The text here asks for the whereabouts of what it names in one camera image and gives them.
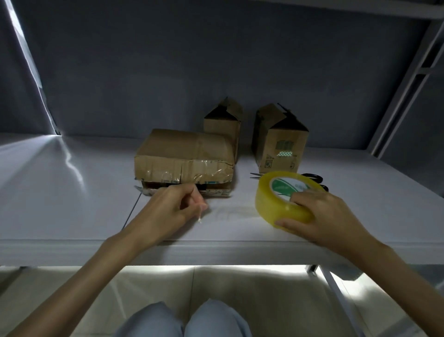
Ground small plain open cardboard box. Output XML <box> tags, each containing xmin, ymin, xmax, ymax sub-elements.
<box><xmin>203</xmin><ymin>97</ymin><xmax>243</xmax><ymax>164</ymax></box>

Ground person's right leg blue jeans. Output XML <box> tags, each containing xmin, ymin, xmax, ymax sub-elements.
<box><xmin>184</xmin><ymin>299</ymin><xmax>253</xmax><ymax>337</ymax></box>

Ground yellow packing tape roll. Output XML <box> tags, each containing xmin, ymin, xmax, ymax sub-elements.
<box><xmin>255</xmin><ymin>170</ymin><xmax>327</xmax><ymax>230</ymax></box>

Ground white metal shelf upright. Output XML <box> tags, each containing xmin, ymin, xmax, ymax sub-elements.
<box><xmin>367</xmin><ymin>17</ymin><xmax>444</xmax><ymax>159</ymax></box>

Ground person's leg blue jeans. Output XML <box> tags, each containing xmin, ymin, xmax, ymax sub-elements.
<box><xmin>184</xmin><ymin>299</ymin><xmax>253</xmax><ymax>337</ymax></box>
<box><xmin>114</xmin><ymin>301</ymin><xmax>185</xmax><ymax>337</ymax></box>

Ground person's left forearm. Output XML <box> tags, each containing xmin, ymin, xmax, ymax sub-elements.
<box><xmin>7</xmin><ymin>231</ymin><xmax>157</xmax><ymax>337</ymax></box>

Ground person's left leg blue jeans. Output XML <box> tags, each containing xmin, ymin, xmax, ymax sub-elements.
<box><xmin>114</xmin><ymin>301</ymin><xmax>185</xmax><ymax>337</ymax></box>

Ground person's left hand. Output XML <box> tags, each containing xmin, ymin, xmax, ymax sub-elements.
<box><xmin>119</xmin><ymin>183</ymin><xmax>209</xmax><ymax>245</ymax></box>

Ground open cardboard box green print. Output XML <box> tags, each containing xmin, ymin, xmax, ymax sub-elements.
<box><xmin>251</xmin><ymin>103</ymin><xmax>309</xmax><ymax>174</ymax></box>

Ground person's right forearm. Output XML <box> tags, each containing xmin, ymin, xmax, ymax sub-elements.
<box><xmin>347</xmin><ymin>242</ymin><xmax>444</xmax><ymax>337</ymax></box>

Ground large taped cardboard box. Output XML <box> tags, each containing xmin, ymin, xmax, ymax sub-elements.
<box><xmin>134</xmin><ymin>129</ymin><xmax>236</xmax><ymax>198</ymax></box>

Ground person's right hand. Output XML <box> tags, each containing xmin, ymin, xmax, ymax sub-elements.
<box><xmin>275</xmin><ymin>190</ymin><xmax>381</xmax><ymax>267</ymax></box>

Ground white metal shelf leg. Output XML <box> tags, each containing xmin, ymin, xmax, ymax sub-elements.
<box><xmin>307</xmin><ymin>265</ymin><xmax>366</xmax><ymax>337</ymax></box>

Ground black handled scissors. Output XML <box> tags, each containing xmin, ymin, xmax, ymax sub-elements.
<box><xmin>249</xmin><ymin>172</ymin><xmax>329</xmax><ymax>192</ymax></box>

